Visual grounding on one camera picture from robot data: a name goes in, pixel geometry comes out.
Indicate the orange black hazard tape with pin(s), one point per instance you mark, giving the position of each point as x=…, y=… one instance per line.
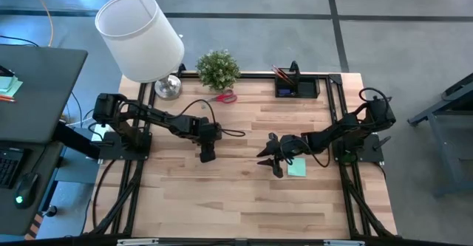
x=35, y=225

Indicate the grey metal cart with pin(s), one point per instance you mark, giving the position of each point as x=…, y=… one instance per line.
x=462, y=102

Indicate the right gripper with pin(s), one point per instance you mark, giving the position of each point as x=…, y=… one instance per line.
x=292, y=146

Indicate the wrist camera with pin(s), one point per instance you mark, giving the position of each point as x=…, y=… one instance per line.
x=207, y=153
x=278, y=170

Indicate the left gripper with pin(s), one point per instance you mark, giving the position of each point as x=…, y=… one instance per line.
x=210, y=133

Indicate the white metal bracket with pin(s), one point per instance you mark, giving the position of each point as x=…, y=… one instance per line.
x=137, y=242
x=343, y=243

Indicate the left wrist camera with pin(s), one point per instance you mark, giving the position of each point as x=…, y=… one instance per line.
x=207, y=153

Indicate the orange pencils on desk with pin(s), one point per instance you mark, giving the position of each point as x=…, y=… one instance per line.
x=5, y=98

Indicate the green paper notes stack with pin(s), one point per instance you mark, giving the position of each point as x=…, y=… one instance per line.
x=9, y=85

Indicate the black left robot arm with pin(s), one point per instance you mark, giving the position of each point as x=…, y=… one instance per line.
x=148, y=115

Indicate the black round knob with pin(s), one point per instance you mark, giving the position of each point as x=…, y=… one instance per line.
x=50, y=211

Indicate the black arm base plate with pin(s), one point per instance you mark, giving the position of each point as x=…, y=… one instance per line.
x=111, y=151
x=369, y=153

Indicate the green potted plant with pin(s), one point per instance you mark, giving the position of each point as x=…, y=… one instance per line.
x=218, y=70

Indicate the green sticky note pad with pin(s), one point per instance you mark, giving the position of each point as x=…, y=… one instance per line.
x=298, y=168

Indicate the black computer mouse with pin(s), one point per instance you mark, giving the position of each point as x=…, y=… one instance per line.
x=26, y=188

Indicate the black side desk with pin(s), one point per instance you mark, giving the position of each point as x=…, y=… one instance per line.
x=37, y=91

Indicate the white shade silver table lamp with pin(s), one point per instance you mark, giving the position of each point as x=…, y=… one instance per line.
x=140, y=35

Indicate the black mesh desk organizer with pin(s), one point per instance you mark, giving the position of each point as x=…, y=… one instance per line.
x=303, y=87

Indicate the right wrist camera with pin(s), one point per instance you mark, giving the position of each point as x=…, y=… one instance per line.
x=278, y=170

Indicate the black keyboard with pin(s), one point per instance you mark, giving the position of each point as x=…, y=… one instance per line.
x=7, y=166

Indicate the black aluminium table frame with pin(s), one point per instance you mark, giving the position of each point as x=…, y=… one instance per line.
x=258, y=75

